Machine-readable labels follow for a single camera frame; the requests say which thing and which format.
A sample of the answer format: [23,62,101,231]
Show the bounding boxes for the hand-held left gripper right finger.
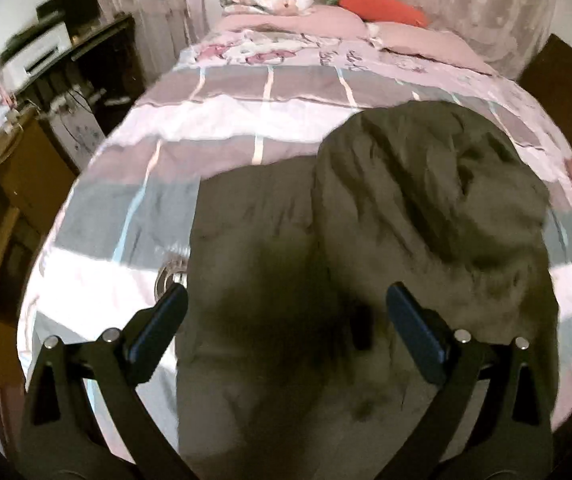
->
[366,282,555,480]

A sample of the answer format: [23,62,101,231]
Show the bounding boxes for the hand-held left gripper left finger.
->
[18,283,197,480]

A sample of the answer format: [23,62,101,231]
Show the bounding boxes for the dark olive green jacket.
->
[175,101,560,480]

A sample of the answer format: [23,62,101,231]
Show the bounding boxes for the brown wooden cabinet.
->
[0,110,79,386]

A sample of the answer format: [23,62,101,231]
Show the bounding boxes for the bed with striped quilt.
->
[16,29,572,463]

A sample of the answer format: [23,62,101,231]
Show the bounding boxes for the dark wooden desk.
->
[13,14,147,136]

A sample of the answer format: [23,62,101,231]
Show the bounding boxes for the white printer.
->
[0,21,73,90]

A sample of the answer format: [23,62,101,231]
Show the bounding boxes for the pink pillow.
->
[215,5,494,75]

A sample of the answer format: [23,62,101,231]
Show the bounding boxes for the orange carrot plush pillow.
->
[338,0,429,28]

